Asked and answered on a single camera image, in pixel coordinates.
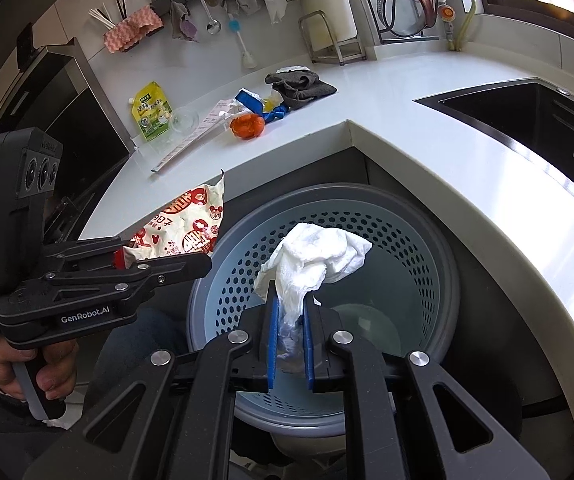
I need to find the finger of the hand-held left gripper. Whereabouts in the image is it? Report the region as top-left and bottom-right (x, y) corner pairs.
(41, 235), (136, 274)
(42, 254), (213, 307)

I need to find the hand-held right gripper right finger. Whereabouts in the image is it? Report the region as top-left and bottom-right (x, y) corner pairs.
(303, 299), (554, 480)

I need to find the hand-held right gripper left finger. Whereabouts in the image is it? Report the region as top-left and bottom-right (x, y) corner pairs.
(22, 280), (281, 480)

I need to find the red white snack packet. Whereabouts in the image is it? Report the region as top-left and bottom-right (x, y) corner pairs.
(114, 169), (227, 272)

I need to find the white tissue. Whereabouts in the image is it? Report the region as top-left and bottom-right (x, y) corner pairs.
(254, 222), (374, 362)

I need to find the blue perforated waste basket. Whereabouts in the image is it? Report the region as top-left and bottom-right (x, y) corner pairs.
(186, 185), (463, 456)

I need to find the long paper receipt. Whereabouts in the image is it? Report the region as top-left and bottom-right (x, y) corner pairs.
(151, 99), (240, 175)

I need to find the orange plastic wrapper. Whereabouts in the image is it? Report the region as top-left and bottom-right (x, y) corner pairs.
(229, 112), (265, 140)

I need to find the blue plastic wrapper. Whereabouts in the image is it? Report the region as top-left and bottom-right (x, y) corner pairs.
(234, 88), (290, 122)

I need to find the dark grey cloth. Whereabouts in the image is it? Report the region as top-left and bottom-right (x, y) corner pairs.
(265, 70), (338, 110)

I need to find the person's left hand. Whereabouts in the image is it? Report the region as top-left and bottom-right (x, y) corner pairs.
(0, 334), (80, 404)

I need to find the person's leg in jeans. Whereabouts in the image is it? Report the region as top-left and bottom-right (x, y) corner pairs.
(89, 305), (193, 401)

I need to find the black stove hood unit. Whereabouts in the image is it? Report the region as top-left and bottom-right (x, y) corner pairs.
(0, 37), (135, 211)

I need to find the clear glass bowl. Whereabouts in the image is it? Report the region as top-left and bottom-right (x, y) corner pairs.
(169, 106), (201, 137)

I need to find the yellow green spout pouch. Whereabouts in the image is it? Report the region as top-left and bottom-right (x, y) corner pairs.
(128, 81), (173, 142)

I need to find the small black box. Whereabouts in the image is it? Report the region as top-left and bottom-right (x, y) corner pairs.
(17, 22), (35, 68)

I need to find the blue white bottle brush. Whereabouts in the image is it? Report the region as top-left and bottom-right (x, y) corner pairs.
(226, 2), (259, 70)

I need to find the pink wavy sponge cloth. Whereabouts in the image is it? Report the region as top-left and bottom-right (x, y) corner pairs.
(104, 4), (164, 54)

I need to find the bundle of white sticks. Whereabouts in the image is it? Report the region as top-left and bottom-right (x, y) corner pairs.
(88, 2), (118, 31)

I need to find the purple grey hanging cloth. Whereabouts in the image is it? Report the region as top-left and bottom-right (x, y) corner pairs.
(169, 1), (200, 42)

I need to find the metal ladle spoon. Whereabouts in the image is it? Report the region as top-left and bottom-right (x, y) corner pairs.
(194, 0), (221, 35)

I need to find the metal board holder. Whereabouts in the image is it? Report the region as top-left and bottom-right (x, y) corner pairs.
(298, 11), (366, 65)

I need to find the black kitchen sink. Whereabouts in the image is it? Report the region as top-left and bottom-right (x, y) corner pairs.
(413, 78), (574, 221)

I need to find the black lid rack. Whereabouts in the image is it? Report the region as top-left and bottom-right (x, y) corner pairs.
(357, 0), (440, 45)

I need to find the orange gas valve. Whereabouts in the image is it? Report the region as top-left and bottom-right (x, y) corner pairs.
(440, 0), (460, 41)

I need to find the yellow gas hose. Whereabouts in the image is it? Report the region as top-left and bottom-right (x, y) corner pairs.
(450, 0), (478, 52)

